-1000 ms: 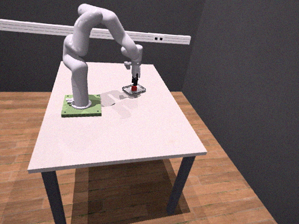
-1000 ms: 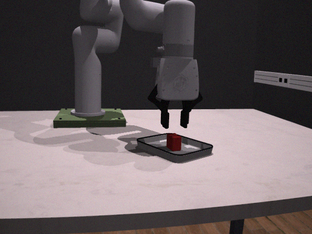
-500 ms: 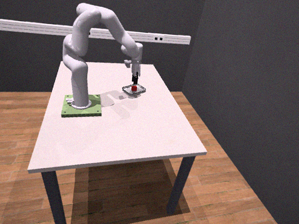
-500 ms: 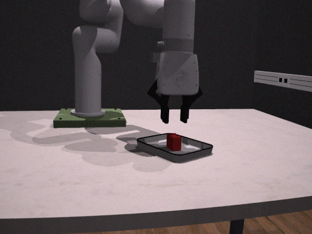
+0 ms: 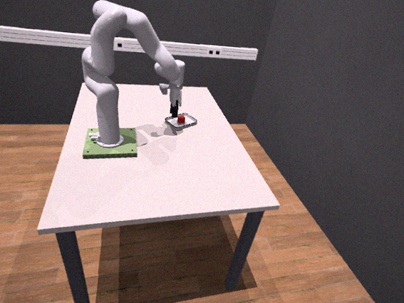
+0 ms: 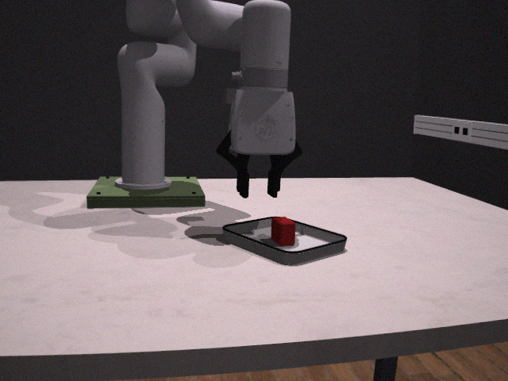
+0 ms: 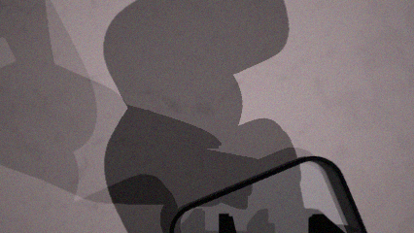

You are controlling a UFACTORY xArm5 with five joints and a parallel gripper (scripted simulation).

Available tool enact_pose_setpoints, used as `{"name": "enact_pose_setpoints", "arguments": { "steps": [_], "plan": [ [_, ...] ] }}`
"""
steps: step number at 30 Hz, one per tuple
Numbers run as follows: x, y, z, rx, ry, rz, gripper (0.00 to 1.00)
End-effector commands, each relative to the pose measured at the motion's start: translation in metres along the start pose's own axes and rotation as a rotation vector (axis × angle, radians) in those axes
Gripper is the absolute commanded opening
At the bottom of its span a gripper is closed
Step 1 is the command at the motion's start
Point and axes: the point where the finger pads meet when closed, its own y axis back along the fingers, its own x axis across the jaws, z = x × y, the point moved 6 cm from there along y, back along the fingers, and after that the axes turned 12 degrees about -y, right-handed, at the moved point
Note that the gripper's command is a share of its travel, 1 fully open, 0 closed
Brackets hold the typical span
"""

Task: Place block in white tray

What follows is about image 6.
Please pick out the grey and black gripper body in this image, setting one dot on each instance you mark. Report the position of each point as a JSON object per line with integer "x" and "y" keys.
{"x": 265, "y": 124}

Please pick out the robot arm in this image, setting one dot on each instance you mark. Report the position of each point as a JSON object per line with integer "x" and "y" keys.
{"x": 142, "y": 66}

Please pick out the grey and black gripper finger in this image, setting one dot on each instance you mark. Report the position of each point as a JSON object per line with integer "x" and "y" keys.
{"x": 240, "y": 163}
{"x": 278, "y": 164}

